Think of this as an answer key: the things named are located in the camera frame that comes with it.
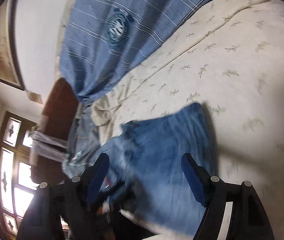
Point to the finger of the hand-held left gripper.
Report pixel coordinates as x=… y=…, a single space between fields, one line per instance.
x=118 y=188

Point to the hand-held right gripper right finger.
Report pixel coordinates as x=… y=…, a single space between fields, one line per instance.
x=193 y=180

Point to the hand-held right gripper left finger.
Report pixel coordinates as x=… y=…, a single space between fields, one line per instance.
x=97 y=177

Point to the faded blue jeans pants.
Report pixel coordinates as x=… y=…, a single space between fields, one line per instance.
x=162 y=155

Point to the grey star-print blanket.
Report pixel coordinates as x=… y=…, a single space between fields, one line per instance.
x=84 y=140

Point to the grey curtain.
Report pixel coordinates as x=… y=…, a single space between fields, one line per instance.
x=48 y=146

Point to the brown headboard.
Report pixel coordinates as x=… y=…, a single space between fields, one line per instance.
x=59 y=110

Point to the wooden-framed window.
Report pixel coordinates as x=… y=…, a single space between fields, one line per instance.
x=9 y=170

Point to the cream leaf-print bed sheet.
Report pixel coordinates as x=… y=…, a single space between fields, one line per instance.
x=232 y=92

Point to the blue plaid quilt with emblem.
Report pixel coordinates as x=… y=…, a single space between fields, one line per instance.
x=99 y=42

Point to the small wall picture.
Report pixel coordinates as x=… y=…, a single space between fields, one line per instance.
x=34 y=97

